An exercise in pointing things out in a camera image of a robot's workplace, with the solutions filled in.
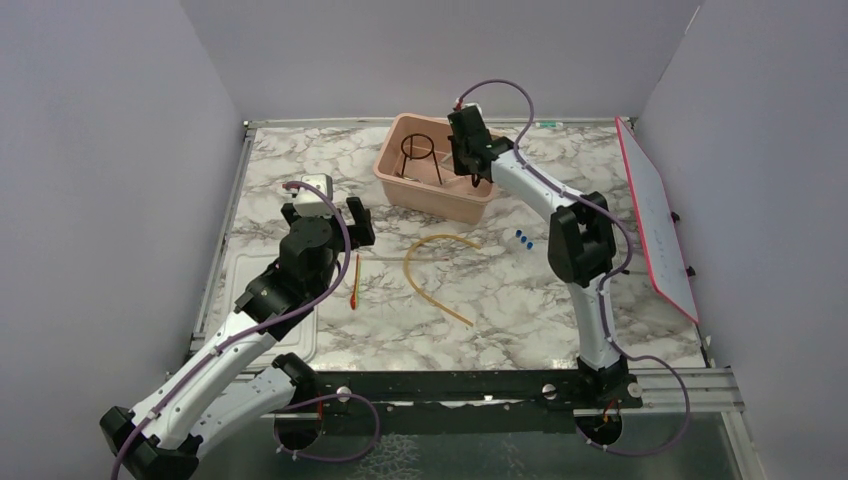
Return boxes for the yellow rubber tube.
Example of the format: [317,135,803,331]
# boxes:
[402,233,484,329]

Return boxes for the metal crucible tongs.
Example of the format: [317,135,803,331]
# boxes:
[439,153,469,177]

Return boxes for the white plastic tray lid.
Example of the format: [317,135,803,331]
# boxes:
[211,245,319,366]

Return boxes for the black wire tripod stand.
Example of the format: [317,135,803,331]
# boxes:
[395,132,444,185]

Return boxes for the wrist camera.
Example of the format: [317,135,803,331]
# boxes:
[452,99,482,113]
[284,173,333,218]

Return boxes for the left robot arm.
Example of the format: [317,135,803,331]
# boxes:
[100,197,375,479]

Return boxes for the green white marker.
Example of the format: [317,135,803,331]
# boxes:
[534,121,565,129]

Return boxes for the red yellow green spoon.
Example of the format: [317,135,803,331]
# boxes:
[349,254,361,310]

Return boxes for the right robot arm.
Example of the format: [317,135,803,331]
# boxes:
[448,106,628,407]

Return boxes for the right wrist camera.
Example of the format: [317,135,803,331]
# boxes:
[452,99,482,113]

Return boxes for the black base frame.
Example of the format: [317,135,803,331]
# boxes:
[182,354,644,439]

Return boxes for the pink framed whiteboard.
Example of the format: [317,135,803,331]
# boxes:
[615,117,699,324]

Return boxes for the pink plastic bin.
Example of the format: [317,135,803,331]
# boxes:
[373,113,497,225]

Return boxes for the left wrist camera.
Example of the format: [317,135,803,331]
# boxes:
[284,173,333,218]

